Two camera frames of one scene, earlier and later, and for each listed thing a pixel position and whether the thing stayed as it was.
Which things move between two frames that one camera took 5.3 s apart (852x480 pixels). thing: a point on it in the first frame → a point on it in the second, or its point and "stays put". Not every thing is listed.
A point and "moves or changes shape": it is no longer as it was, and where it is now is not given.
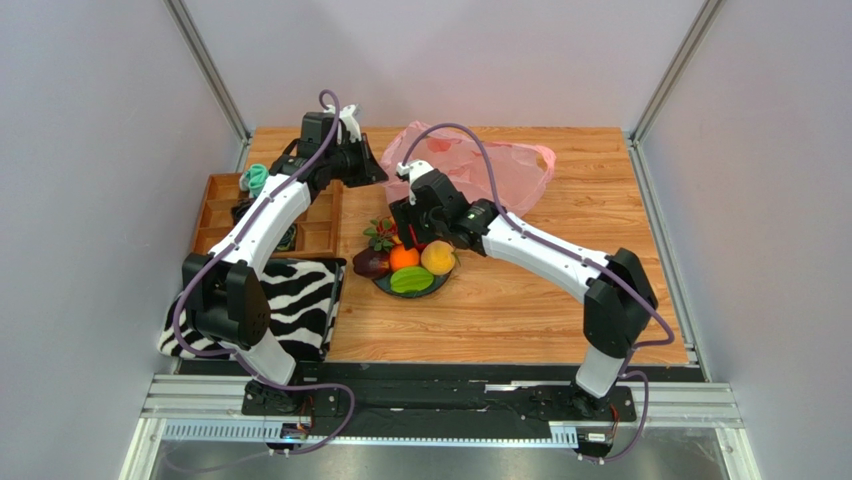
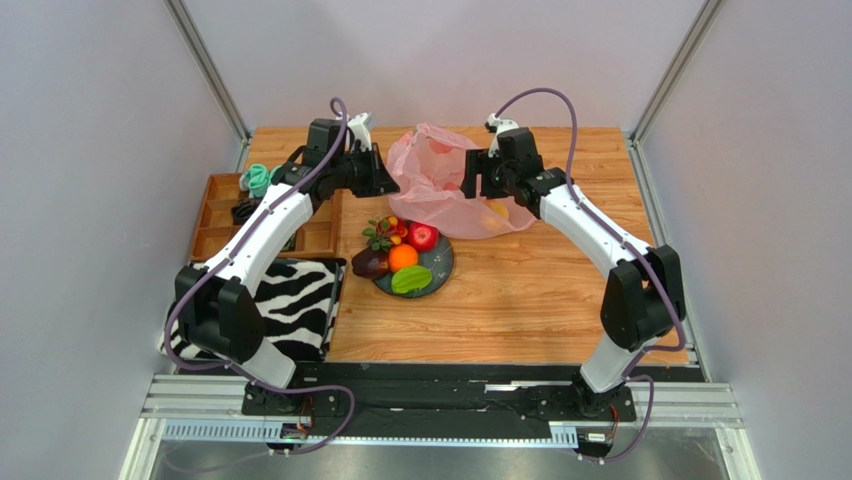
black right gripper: [413, 226] → [476, 173]
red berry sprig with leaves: [381, 233] stays put
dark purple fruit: [371, 263] stays put
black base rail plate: [347, 399] stays put
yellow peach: [438, 258] moves or changes shape
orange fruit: [401, 258] stays put
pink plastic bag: [495, 172] moves or changes shape
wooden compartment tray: [316, 229] stays put
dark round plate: [383, 283] stays put
